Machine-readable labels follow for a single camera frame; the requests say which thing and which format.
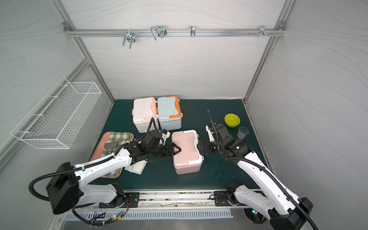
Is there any pink first aid box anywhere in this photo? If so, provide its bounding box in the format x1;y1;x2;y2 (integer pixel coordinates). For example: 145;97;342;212
172;130;204;175

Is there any gauze packet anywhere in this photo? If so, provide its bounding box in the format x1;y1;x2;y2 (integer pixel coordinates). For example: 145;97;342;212
125;160;147;175

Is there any blue box orange handle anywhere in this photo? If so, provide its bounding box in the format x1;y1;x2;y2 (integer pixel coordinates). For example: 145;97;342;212
157;96;183;131

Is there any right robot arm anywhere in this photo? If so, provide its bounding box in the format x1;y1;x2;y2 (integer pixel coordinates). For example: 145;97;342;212
197;123;318;230

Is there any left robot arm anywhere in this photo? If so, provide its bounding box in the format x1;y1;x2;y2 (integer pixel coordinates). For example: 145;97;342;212
28;130;182;214

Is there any green table mat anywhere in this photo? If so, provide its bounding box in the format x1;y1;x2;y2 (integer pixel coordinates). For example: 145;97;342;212
92;99;266;190

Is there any green bowl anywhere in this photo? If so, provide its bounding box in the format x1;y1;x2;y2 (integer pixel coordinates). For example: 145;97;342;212
224;114;241;128

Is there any clear plastic cup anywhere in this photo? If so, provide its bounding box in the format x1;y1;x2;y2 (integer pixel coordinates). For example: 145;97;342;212
237;126;249;139

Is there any green checkered cloth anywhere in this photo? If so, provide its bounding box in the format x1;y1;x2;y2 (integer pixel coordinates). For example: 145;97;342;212
97;132;133;177

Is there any pink tray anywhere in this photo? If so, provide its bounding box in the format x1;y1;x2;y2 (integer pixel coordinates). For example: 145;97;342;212
89;131;135;179

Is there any metal hook clamp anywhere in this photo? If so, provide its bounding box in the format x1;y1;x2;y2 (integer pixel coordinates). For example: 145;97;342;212
122;30;136;49

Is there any metal u-bolt clamp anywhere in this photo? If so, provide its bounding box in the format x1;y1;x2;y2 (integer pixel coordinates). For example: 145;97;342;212
150;25;167;40

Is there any aluminium crossbar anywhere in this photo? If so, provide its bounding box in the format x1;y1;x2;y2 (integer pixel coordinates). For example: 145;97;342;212
64;27;286;37

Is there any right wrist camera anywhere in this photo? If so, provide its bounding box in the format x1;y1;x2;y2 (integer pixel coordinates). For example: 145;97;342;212
206;125;215;142

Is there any white box peach handle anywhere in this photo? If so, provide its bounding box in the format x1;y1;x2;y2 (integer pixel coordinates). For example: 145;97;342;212
132;97;159;133

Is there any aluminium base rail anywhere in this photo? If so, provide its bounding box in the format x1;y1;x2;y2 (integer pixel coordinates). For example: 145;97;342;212
57;188;294;212

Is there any white wire basket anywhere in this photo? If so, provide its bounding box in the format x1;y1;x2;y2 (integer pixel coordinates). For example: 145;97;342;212
10;77;102;150

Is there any small metal bracket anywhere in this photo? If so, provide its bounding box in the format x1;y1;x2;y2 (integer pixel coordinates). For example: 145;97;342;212
189;25;196;37

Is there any metal screw bracket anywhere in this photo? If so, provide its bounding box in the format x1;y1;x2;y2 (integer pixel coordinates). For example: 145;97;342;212
249;26;275;37

